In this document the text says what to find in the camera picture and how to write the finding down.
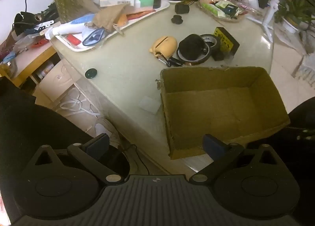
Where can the dark cloth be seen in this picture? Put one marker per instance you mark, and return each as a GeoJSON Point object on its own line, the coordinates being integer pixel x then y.
{"type": "Point", "coordinates": [29, 117]}

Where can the black adapter with yellow label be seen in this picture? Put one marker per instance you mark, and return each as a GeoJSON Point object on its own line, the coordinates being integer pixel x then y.
{"type": "Point", "coordinates": [226, 42]}

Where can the black fuzzy round pouch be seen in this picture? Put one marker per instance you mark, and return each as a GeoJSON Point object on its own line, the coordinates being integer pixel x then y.
{"type": "Point", "coordinates": [192, 46]}

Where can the brown cardboard box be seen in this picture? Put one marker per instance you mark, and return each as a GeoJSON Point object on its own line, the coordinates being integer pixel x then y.
{"type": "Point", "coordinates": [209, 107]}

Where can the white gimbal tripod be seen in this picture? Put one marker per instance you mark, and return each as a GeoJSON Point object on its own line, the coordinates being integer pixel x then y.
{"type": "Point", "coordinates": [270, 9]}

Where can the clear glass plate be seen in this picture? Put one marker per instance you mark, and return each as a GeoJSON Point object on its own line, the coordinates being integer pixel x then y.
{"type": "Point", "coordinates": [221, 18]}

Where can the orange card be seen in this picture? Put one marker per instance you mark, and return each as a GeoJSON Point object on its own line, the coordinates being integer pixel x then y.
{"type": "Point", "coordinates": [122, 20]}

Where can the black cylinder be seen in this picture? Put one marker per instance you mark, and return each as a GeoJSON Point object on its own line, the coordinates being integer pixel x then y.
{"type": "Point", "coordinates": [181, 8]}

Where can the black round cap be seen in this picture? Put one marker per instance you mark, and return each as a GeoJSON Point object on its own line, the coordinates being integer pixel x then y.
{"type": "Point", "coordinates": [91, 73]}

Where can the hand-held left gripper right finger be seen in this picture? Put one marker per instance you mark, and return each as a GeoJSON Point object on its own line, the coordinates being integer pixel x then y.
{"type": "Point", "coordinates": [212, 148]}

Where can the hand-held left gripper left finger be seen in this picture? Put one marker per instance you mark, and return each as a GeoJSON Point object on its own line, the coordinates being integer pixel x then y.
{"type": "Point", "coordinates": [98, 146]}

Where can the crumpled brown paper bag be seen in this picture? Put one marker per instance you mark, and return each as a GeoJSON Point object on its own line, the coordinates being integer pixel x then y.
{"type": "Point", "coordinates": [105, 16]}

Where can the red packet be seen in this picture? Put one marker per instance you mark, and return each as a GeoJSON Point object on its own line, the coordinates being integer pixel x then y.
{"type": "Point", "coordinates": [73, 39]}

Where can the clear plastic piece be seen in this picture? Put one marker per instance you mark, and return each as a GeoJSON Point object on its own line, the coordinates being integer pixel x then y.
{"type": "Point", "coordinates": [149, 105]}

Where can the black ribbed knob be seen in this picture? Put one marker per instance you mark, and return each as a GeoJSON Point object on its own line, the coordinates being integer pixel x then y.
{"type": "Point", "coordinates": [177, 19]}

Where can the yellow pig-shaped case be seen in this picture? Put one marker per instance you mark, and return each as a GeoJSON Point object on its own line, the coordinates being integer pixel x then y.
{"type": "Point", "coordinates": [165, 45]}

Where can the wooden side table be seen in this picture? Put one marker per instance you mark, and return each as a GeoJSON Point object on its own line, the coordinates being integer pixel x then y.
{"type": "Point", "coordinates": [32, 56]}

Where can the potted green plant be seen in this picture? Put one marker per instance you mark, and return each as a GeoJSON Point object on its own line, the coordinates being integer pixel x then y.
{"type": "Point", "coordinates": [295, 9]}

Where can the white tray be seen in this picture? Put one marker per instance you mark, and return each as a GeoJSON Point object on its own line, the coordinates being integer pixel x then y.
{"type": "Point", "coordinates": [157, 10]}

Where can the black packet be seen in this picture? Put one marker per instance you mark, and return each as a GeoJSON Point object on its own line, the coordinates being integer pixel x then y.
{"type": "Point", "coordinates": [232, 10]}

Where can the white and blue handheld appliance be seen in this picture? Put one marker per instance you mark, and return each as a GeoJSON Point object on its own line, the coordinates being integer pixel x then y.
{"type": "Point", "coordinates": [69, 28]}

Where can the blue oval pouch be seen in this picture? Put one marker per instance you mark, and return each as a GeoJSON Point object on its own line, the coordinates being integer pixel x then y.
{"type": "Point", "coordinates": [94, 36]}

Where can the small black charger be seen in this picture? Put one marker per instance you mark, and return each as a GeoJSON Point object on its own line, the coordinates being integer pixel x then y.
{"type": "Point", "coordinates": [218, 56]}

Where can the black camera gear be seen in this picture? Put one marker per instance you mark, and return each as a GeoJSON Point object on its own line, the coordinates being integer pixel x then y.
{"type": "Point", "coordinates": [27, 19]}

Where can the black tape roll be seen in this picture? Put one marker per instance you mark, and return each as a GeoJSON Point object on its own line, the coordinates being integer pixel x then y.
{"type": "Point", "coordinates": [217, 44]}

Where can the white and green wipes pack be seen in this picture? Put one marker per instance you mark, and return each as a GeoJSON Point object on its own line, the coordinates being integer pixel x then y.
{"type": "Point", "coordinates": [222, 3]}

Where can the white drawer cabinet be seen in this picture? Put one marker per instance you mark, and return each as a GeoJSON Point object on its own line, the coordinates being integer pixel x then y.
{"type": "Point", "coordinates": [59, 78]}

